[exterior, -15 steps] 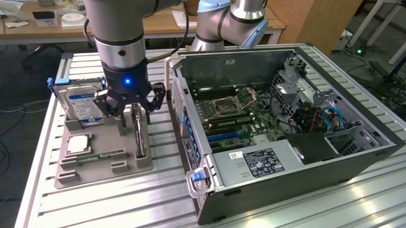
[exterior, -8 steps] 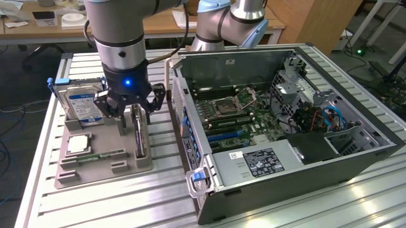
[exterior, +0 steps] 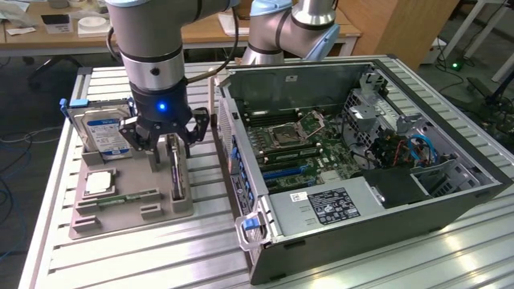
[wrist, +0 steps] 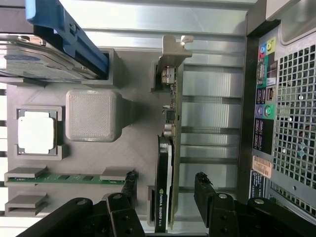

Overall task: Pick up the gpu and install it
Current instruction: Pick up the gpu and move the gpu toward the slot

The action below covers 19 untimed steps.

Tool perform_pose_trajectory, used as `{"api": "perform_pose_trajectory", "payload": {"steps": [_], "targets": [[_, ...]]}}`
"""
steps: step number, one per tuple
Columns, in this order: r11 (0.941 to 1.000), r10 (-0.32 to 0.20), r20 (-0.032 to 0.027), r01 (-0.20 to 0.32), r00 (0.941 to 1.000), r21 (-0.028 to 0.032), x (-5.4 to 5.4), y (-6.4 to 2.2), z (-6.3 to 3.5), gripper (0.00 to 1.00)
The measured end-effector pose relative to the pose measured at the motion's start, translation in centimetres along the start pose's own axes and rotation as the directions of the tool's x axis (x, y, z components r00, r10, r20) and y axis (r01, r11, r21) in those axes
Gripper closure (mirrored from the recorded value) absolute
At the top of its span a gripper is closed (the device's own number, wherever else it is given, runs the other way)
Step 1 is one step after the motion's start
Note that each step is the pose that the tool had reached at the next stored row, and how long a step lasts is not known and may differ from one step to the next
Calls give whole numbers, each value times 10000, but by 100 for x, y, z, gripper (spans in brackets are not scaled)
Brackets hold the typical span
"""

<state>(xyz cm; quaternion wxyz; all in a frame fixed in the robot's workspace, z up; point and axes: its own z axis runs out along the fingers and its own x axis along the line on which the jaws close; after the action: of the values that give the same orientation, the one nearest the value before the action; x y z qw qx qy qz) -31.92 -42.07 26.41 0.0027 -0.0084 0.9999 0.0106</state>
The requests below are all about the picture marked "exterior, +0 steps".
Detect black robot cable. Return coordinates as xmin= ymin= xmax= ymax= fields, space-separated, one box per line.
xmin=186 ymin=4 xmax=242 ymax=84

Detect green RAM stick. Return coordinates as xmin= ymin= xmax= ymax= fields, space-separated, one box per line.
xmin=263 ymin=147 xmax=323 ymax=163
xmin=94 ymin=192 xmax=156 ymax=206

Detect open grey PC case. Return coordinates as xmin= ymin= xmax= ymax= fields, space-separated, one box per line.
xmin=208 ymin=58 xmax=514 ymax=286

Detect blue expansion slot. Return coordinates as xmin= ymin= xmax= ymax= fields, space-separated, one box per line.
xmin=260 ymin=163 xmax=308 ymax=179

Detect blue plastic clip part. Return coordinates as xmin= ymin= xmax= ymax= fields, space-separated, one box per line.
xmin=57 ymin=98 xmax=136 ymax=151

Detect white paper stack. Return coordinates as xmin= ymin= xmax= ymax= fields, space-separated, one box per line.
xmin=217 ymin=13 xmax=250 ymax=37

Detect white box with round dish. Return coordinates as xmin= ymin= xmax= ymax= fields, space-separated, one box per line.
xmin=76 ymin=16 xmax=113 ymax=39

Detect clear plastic bag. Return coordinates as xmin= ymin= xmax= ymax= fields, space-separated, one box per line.
xmin=0 ymin=2 xmax=30 ymax=26

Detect black floor stand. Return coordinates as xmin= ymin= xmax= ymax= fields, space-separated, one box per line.
xmin=464 ymin=76 xmax=514 ymax=121

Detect grey parts rack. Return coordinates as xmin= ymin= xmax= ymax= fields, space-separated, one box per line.
xmin=69 ymin=132 xmax=196 ymax=241

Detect CPU socket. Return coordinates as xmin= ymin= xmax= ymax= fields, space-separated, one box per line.
xmin=267 ymin=122 xmax=303 ymax=145

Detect white paper slip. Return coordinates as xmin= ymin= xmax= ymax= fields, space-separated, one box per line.
xmin=5 ymin=26 xmax=37 ymax=36

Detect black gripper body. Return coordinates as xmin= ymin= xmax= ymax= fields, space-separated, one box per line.
xmin=129 ymin=78 xmax=194 ymax=129

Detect wooden cabinet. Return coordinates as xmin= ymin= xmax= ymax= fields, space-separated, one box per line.
xmin=351 ymin=0 xmax=461 ymax=67

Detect silver socket cover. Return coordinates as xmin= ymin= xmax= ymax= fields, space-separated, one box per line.
xmin=295 ymin=108 xmax=327 ymax=135

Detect grey metal disk bay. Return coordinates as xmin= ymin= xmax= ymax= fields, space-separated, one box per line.
xmin=408 ymin=158 xmax=481 ymax=199

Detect white desk frame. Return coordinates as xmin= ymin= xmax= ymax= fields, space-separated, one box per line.
xmin=439 ymin=0 xmax=514 ymax=82

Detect grey power supply unit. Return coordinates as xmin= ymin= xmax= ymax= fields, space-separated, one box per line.
xmin=267 ymin=176 xmax=387 ymax=238

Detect silver CPU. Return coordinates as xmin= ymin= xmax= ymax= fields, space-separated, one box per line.
xmin=84 ymin=171 xmax=116 ymax=196

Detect wooden desk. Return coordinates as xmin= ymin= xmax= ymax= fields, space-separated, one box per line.
xmin=0 ymin=0 xmax=361 ymax=58

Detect RAM slot white latches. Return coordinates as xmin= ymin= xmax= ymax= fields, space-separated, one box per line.
xmin=242 ymin=108 xmax=299 ymax=118
xmin=245 ymin=114 xmax=301 ymax=124

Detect black and white box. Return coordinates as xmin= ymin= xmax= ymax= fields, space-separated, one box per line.
xmin=41 ymin=14 xmax=76 ymax=34

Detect blue wire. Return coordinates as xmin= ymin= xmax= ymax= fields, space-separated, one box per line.
xmin=405 ymin=134 xmax=439 ymax=166

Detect green graphics card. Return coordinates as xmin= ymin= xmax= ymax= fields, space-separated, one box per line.
xmin=165 ymin=132 xmax=190 ymax=202

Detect hard disk blue label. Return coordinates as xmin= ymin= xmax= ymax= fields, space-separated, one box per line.
xmin=65 ymin=104 xmax=136 ymax=161

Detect green motherboard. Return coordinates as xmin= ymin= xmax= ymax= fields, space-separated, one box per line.
xmin=236 ymin=104 xmax=364 ymax=195

